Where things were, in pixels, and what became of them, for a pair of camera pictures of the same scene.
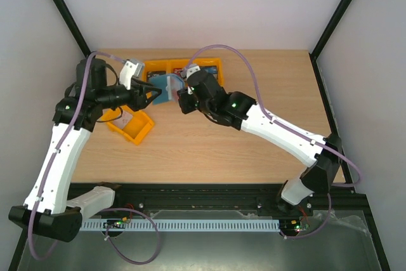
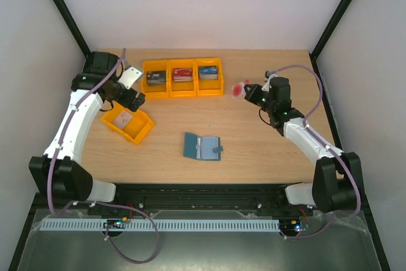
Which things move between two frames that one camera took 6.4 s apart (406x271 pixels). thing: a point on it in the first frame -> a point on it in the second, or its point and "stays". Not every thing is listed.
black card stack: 153,73 stays
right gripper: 184,100 -> 254,93
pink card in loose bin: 123,120 stays
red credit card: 176,85 -> 238,90
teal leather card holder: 170,84 -> 203,148
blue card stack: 212,69 stays
